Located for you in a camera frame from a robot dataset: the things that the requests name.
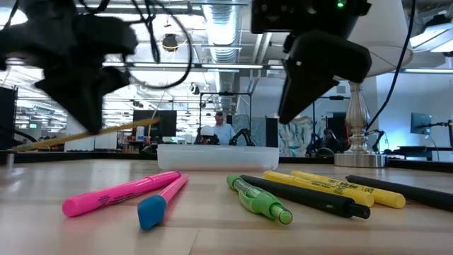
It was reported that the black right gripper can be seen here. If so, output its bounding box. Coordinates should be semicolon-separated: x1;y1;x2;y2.
277;30;372;125

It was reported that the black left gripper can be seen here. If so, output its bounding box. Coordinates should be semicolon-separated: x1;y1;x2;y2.
0;13;139;135

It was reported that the yellow pencil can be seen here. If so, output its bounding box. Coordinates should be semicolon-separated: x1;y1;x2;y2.
12;118;161;152

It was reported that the pink highlighter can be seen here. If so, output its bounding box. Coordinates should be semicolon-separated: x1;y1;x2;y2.
62;170;182;218

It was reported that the yellow highlighter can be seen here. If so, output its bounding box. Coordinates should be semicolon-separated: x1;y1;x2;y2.
263;170;375;208
290;170;407;210

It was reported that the black pen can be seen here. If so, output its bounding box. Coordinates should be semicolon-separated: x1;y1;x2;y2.
240;174;372;220
345;174;453;213

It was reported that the clear plastic box grey lid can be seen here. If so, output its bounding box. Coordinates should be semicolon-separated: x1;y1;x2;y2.
156;143;280;171

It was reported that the green mechanical pencil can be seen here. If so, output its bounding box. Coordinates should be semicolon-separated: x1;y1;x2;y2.
226;174;294;225

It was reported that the pink pencil blue eraser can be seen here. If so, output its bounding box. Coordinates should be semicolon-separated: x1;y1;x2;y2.
137;173;190;231

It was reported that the black upright box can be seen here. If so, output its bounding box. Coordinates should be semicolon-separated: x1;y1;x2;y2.
265;117;279;148

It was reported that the table lamp white shade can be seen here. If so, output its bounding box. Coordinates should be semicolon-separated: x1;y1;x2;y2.
333;0;415;169

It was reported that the black panel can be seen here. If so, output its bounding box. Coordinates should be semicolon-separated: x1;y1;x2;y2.
0;86;18;150

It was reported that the black monitor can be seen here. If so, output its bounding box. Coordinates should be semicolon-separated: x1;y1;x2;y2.
132;109;178;140

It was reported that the person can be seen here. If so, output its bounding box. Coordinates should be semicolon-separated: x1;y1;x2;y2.
193;125;220;145
211;110;237;145

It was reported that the black ceiling dome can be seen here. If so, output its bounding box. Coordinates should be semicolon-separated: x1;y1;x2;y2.
161;33;180;52

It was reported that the grey monitor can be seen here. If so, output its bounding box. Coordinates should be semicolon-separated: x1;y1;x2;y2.
410;112;433;135

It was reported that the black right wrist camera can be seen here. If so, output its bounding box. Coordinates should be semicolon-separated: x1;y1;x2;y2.
251;0;372;35

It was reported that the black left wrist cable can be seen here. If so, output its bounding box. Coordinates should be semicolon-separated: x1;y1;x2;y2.
76;0;194;90

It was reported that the silver ventilation duct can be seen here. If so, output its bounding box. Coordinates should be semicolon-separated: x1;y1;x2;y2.
202;2;242;106

